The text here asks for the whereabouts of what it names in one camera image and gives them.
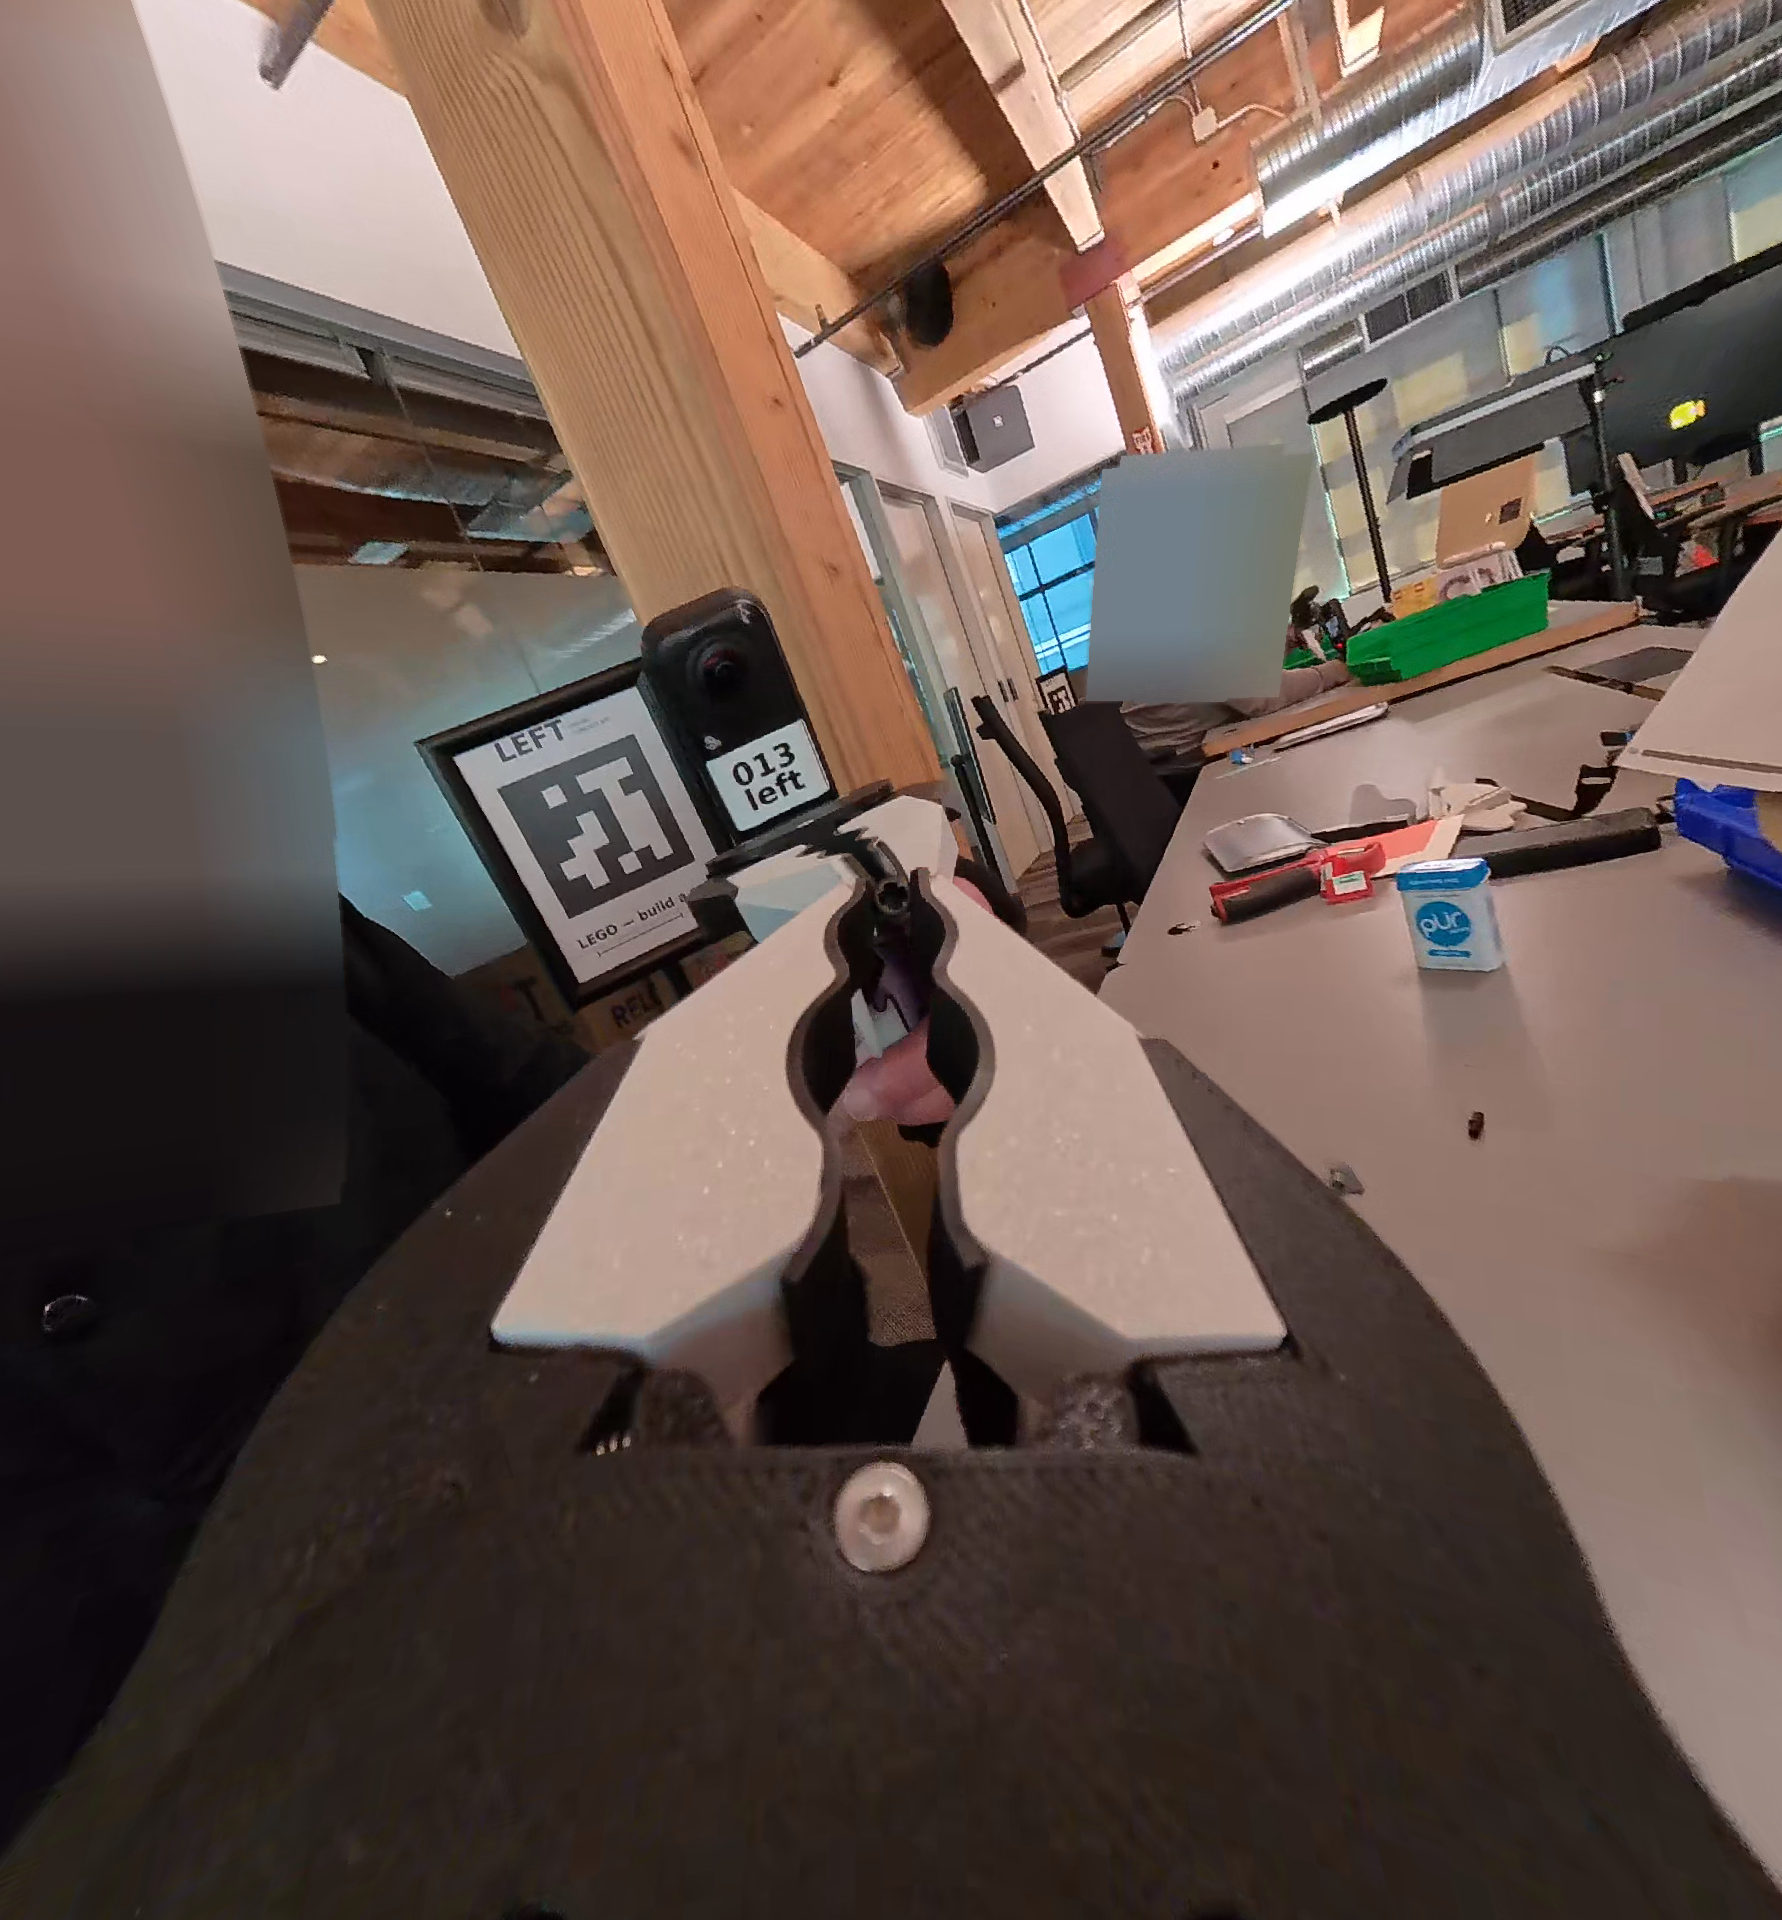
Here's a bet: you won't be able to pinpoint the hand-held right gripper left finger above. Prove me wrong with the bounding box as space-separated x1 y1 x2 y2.
492 885 893 1449

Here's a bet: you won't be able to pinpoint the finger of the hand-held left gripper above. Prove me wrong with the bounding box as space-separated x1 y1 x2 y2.
850 792 986 890
731 849 863 951

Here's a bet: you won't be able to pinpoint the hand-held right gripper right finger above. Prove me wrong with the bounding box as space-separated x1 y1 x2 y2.
929 877 1290 1449

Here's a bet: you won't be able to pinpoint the lego instruction booklet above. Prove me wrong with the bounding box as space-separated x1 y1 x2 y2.
1612 449 1782 797

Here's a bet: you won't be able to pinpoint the blue bin with lego bags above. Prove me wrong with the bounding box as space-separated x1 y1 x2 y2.
1672 780 1782 927

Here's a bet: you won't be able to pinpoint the person's left hand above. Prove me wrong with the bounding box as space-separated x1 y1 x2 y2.
831 1025 964 1127

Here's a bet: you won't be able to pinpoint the black office chair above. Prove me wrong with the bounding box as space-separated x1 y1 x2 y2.
969 693 1185 939

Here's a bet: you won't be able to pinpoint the wooden pillar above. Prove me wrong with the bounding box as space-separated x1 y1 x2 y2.
365 0 944 841

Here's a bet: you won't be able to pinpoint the grey pouch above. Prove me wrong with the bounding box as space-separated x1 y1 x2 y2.
1203 814 1320 872

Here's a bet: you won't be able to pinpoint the blue white mint tin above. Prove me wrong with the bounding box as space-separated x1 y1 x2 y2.
1397 859 1504 978

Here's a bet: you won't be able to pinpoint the white cardboard cutouts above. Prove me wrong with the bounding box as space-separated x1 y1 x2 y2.
1350 780 1531 835

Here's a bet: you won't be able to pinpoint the stacked green plastic bins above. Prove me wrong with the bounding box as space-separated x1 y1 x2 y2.
1341 578 1553 683

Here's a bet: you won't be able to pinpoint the black power bank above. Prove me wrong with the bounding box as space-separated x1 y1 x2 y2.
1462 808 1667 880

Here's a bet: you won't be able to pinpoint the black floor lamp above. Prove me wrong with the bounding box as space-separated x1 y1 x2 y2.
1304 376 1398 602

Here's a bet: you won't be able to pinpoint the black computer monitor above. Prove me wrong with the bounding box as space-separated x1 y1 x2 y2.
1590 232 1782 459

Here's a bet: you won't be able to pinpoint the red handled tool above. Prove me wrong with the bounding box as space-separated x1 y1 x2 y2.
1210 839 1394 923

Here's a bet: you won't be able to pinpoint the black wall speaker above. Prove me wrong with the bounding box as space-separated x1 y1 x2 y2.
964 382 1040 474

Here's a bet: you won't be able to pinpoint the silver air duct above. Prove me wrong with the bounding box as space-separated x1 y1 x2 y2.
1155 0 1782 398

